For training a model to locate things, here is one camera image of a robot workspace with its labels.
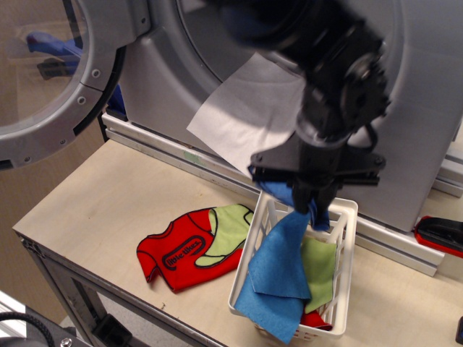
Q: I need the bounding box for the aluminium extrusion rail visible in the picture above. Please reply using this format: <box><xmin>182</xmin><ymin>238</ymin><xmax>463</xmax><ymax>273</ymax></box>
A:
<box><xmin>100</xmin><ymin>113</ymin><xmax>448</xmax><ymax>276</ymax></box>

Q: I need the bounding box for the red little tikes shirt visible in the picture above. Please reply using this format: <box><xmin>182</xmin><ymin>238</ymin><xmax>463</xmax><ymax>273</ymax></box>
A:
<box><xmin>137</xmin><ymin>209</ymin><xmax>242</xmax><ymax>292</ymax></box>

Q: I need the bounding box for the red black clamp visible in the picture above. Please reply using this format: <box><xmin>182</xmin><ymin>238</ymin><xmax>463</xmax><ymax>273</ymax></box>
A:
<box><xmin>414</xmin><ymin>216</ymin><xmax>462</xmax><ymax>258</ymax></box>

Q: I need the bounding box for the red cloth in basket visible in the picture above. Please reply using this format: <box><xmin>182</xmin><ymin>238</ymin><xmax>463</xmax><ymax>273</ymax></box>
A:
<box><xmin>300</xmin><ymin>310</ymin><xmax>333</xmax><ymax>331</ymax></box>

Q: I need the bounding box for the metal table frame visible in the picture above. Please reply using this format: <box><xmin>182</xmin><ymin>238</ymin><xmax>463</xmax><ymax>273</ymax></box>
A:
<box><xmin>17</xmin><ymin>233</ymin><xmax>223</xmax><ymax>346</ymax></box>

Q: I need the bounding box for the white grey cloth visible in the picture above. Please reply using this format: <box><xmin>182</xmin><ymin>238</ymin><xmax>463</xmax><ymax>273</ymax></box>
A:
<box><xmin>187</xmin><ymin>53</ymin><xmax>305</xmax><ymax>176</ymax></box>

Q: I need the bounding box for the dark blue garment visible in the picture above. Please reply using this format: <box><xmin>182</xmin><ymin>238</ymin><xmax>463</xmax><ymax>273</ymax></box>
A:
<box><xmin>256</xmin><ymin>181</ymin><xmax>330</xmax><ymax>231</ymax></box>

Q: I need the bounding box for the light blue felt cloth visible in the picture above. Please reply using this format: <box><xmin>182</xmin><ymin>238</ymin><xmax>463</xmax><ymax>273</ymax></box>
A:
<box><xmin>235</xmin><ymin>211</ymin><xmax>312</xmax><ymax>344</ymax></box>

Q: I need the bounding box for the white plastic laundry basket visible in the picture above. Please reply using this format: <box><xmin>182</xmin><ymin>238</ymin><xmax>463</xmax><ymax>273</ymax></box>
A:
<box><xmin>229</xmin><ymin>192</ymin><xmax>357</xmax><ymax>341</ymax></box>

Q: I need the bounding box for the grey toy washing machine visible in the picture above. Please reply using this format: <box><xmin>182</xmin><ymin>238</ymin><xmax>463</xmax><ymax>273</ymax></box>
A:
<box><xmin>120</xmin><ymin>1</ymin><xmax>462</xmax><ymax>231</ymax></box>

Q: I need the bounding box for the black braided cable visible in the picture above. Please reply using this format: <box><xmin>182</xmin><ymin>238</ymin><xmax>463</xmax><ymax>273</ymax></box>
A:
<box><xmin>0</xmin><ymin>312</ymin><xmax>55</xmax><ymax>347</ymax></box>

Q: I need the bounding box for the green cloth in basket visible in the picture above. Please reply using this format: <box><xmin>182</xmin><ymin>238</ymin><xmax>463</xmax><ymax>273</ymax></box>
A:
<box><xmin>301</xmin><ymin>238</ymin><xmax>336</xmax><ymax>314</ymax></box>

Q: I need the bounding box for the round grey machine door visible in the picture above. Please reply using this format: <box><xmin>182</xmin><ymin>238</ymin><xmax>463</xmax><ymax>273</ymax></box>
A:
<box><xmin>1</xmin><ymin>1</ymin><xmax>150</xmax><ymax>170</ymax></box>

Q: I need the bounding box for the green shirt on table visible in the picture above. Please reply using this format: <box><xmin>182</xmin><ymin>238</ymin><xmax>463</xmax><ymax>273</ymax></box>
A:
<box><xmin>195</xmin><ymin>204</ymin><xmax>254</xmax><ymax>267</ymax></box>

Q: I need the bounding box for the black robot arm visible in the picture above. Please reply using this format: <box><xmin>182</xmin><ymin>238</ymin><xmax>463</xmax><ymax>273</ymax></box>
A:
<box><xmin>214</xmin><ymin>1</ymin><xmax>390</xmax><ymax>218</ymax></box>

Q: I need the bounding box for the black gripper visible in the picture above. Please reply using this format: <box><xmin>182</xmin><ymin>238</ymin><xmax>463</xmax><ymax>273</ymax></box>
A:
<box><xmin>248</xmin><ymin>133</ymin><xmax>386</xmax><ymax>223</ymax></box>

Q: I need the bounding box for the blue clamp behind door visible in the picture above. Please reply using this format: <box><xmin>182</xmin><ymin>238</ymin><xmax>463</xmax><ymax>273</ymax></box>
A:
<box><xmin>26</xmin><ymin>31</ymin><xmax>82</xmax><ymax>60</ymax></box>

